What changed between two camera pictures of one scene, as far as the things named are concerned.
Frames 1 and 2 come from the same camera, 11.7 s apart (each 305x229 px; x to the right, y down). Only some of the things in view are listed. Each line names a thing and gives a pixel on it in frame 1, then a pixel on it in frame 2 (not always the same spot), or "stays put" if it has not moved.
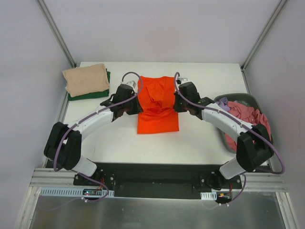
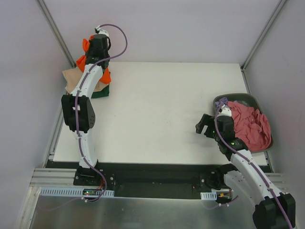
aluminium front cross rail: x=47 y=178 stays put
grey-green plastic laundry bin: x=249 y=100 stays put
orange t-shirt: x=156 y=98 -> x=81 y=62
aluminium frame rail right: x=259 y=37 stays put
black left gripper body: x=137 y=105 -> x=96 y=56
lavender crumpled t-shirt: x=222 y=103 stays put
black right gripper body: x=177 y=103 -> x=207 y=125
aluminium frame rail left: x=44 y=9 stays put
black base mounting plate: x=160 y=180 stays put
